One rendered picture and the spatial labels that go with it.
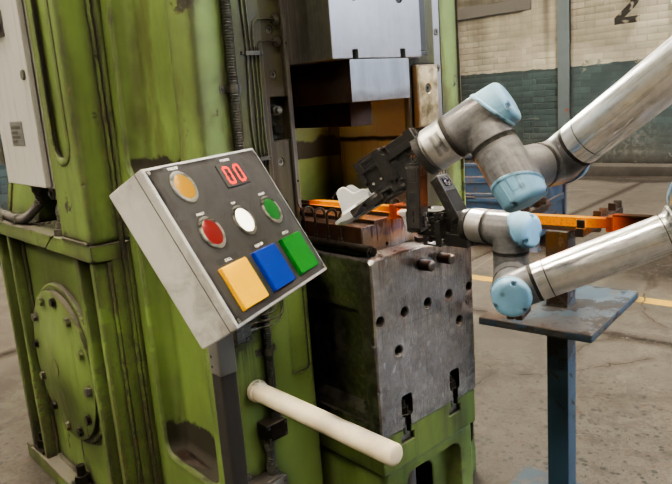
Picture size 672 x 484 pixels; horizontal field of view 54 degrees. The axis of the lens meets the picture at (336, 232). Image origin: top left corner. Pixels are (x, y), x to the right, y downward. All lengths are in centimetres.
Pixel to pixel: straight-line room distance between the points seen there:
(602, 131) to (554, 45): 854
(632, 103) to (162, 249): 72
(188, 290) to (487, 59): 920
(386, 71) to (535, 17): 819
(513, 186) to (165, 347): 117
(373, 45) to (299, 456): 103
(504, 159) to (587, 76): 842
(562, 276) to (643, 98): 39
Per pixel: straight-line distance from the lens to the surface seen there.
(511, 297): 128
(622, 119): 107
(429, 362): 172
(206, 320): 102
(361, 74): 154
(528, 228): 138
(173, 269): 103
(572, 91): 951
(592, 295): 201
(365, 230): 156
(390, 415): 166
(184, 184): 107
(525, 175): 102
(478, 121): 104
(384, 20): 161
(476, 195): 544
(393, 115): 191
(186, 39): 147
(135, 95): 179
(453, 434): 190
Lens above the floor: 128
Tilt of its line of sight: 11 degrees down
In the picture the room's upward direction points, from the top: 4 degrees counter-clockwise
